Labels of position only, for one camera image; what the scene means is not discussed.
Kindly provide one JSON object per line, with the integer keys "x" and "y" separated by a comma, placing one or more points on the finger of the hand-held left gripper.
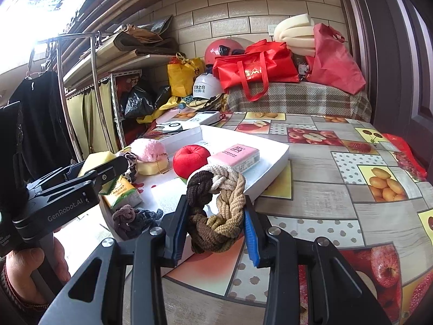
{"x": 84, "y": 182}
{"x": 101, "y": 166}

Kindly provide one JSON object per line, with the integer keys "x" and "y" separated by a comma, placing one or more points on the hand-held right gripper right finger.
{"x": 252, "y": 237}

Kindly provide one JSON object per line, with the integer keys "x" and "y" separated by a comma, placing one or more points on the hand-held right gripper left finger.
{"x": 179, "y": 233}

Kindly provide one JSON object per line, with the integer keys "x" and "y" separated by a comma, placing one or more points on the yellow tissue pack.
{"x": 121, "y": 189}

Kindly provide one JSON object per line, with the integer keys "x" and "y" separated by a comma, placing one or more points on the pink fluffy plush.
{"x": 149, "y": 149}

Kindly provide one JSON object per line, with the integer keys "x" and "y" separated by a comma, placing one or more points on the white cardboard tray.
{"x": 267, "y": 155}

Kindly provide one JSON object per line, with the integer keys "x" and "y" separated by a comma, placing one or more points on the pink tissue pack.
{"x": 233, "y": 155}

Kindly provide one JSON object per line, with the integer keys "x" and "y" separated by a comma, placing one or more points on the person's left hand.
{"x": 23, "y": 264}

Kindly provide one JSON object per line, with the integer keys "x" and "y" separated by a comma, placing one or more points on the patterned scrunchie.
{"x": 130, "y": 167}

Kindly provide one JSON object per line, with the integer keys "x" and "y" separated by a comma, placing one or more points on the yellow curtain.
{"x": 88, "y": 118}

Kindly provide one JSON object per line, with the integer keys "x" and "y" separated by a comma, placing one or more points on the yellow round sponge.
{"x": 152, "y": 167}

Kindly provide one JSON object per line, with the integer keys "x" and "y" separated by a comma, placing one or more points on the red plush apple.
{"x": 189, "y": 162}

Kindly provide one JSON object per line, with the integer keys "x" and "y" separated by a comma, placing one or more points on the black plastic bag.
{"x": 138, "y": 103}

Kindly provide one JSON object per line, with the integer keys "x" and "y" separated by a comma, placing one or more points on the white flat box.
{"x": 176, "y": 138}

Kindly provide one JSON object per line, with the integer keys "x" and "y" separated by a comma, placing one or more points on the round white gadget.
{"x": 171, "y": 127}

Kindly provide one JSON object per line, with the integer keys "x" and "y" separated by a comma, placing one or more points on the black hanging garment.
{"x": 40, "y": 115}

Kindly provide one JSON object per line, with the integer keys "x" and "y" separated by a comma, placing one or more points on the fruit print tablecloth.
{"x": 321, "y": 176}

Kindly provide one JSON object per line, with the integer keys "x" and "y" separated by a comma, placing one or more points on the metal clothes rack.
{"x": 62, "y": 74}

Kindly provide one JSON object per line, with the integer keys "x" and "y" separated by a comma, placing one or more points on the metal storage shelf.
{"x": 111, "y": 64}

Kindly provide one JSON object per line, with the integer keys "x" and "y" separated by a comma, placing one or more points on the white electronic device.
{"x": 203, "y": 118}

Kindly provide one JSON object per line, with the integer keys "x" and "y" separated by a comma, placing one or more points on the yellow shopping bag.
{"x": 182, "y": 74}

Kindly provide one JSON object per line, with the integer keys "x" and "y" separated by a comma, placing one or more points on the white helmet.
{"x": 206, "y": 86}

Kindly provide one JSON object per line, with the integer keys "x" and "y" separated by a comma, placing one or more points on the folded cardboard pieces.
{"x": 145, "y": 40}

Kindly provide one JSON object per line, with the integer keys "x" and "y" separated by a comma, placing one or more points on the plaid blanket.
{"x": 304, "y": 98}

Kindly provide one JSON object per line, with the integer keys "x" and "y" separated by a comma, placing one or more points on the red helmet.
{"x": 216, "y": 50}

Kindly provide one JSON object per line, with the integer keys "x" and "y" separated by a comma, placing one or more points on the red tote bag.
{"x": 257, "y": 67}

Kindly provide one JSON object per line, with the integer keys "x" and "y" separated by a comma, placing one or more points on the red plastic bag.
{"x": 406, "y": 155}

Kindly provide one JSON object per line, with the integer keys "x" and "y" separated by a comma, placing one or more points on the red non-woven bag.
{"x": 331, "y": 61}

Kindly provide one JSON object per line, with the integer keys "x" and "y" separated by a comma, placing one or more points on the cream foam rolls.
{"x": 294, "y": 34}

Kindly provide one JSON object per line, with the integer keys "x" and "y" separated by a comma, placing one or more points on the wall outlet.
{"x": 273, "y": 29}

